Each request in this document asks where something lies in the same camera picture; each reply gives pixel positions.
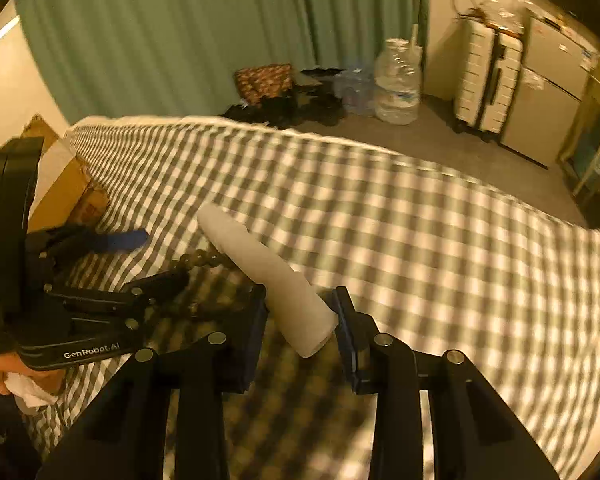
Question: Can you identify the silver mini fridge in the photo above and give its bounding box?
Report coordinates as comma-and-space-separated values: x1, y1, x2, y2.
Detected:
502, 16, 588, 167

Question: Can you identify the brown patterned bag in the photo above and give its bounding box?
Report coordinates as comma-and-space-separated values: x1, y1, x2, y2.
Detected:
234, 63, 294, 106

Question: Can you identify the white hard suitcase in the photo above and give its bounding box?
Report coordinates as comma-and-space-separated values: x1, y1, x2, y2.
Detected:
454, 20, 524, 138

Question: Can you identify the green checkered cloth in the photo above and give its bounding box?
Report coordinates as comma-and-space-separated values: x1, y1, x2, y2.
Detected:
24, 116, 600, 480

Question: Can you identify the green bead bracelet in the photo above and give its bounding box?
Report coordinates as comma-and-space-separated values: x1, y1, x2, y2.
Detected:
166, 248, 240, 321

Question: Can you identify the brown cardboard box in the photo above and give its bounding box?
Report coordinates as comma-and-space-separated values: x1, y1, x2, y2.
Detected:
21, 114, 109, 233

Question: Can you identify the green curtain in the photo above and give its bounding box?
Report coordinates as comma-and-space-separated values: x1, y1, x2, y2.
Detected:
15, 0, 429, 122

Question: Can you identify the pile of black clothes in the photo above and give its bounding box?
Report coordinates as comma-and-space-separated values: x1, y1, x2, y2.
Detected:
222, 66, 346, 129

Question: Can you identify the pack of water bottles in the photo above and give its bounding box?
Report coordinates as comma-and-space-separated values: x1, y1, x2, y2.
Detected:
334, 67, 375, 117

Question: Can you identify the white tissue in hand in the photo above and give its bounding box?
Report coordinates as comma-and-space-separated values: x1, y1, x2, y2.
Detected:
4, 373, 58, 412

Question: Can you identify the large clear water jug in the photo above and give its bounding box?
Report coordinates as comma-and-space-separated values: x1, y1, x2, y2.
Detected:
374, 38, 422, 126

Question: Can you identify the person's left hand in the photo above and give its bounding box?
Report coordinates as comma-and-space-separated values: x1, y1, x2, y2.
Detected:
0, 351, 67, 397

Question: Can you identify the white dressing table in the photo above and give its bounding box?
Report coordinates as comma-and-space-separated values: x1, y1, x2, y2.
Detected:
557, 74, 600, 205

